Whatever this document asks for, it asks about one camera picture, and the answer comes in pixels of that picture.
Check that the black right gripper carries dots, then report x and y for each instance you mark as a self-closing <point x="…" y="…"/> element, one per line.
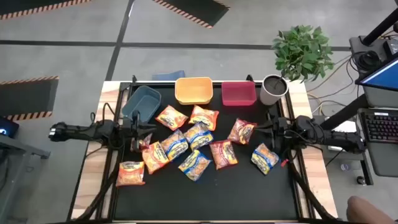
<point x="279" y="130"/>

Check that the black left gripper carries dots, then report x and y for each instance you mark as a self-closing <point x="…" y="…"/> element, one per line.
<point x="133" y="130"/>

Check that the red beef ramen packet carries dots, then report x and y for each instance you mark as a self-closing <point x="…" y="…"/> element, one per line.
<point x="242" y="131"/>
<point x="144" y="144"/>
<point x="224" y="154"/>

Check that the orange chicken ramen packet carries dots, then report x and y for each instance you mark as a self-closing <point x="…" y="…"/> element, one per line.
<point x="204" y="117"/>
<point x="171" y="117"/>
<point x="130" y="173"/>
<point x="154" y="157"/>

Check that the blue soy sauce ramen packet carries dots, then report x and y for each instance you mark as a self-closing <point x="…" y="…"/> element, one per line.
<point x="199" y="136"/>
<point x="174" y="145"/>
<point x="194" y="165"/>
<point x="264" y="158"/>

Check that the blue plastic bin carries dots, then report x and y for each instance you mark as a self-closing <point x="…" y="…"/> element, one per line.
<point x="141" y="101"/>

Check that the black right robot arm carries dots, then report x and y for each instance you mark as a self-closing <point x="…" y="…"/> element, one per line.
<point x="326" y="137"/>

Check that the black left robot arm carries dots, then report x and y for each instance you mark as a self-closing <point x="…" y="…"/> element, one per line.
<point x="77" y="132"/>

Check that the grey cylindrical cup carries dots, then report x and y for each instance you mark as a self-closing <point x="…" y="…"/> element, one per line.
<point x="265" y="98"/>

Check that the red clip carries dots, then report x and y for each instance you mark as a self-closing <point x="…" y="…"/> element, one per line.
<point x="283" y="162"/>

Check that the red plastic bin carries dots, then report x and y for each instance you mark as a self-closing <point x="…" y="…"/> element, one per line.
<point x="238" y="93"/>

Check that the yellow plastic bin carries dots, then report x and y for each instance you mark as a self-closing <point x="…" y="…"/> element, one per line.
<point x="193" y="90"/>

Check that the white paper sheet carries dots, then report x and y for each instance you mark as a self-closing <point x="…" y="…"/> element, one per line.
<point x="346" y="127"/>

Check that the black slanted stand pole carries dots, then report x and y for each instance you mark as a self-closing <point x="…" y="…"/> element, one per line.
<point x="345" y="112"/>

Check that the black table mat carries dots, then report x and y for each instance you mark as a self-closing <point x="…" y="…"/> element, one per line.
<point x="217" y="199"/>

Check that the green leafy plant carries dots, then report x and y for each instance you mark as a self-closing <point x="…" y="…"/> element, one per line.
<point x="301" y="53"/>

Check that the black caster wheel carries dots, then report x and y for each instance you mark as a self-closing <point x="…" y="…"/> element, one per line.
<point x="360" y="180"/>

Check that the black keyboard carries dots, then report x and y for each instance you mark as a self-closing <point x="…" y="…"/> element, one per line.
<point x="381" y="126"/>

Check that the black hazard-striped floor mat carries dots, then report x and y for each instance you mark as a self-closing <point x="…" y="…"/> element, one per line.
<point x="28" y="96"/>
<point x="199" y="9"/>
<point x="25" y="4"/>

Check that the computer monitor blue screen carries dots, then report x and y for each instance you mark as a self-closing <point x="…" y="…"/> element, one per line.
<point x="384" y="77"/>

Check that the black device with blue light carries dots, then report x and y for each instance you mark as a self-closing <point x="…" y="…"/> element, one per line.
<point x="7" y="129"/>

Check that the grey desk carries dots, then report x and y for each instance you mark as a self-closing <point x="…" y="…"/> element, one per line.
<point x="12" y="174"/>

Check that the black rig frame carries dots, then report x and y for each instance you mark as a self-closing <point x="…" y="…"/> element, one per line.
<point x="109" y="202"/>

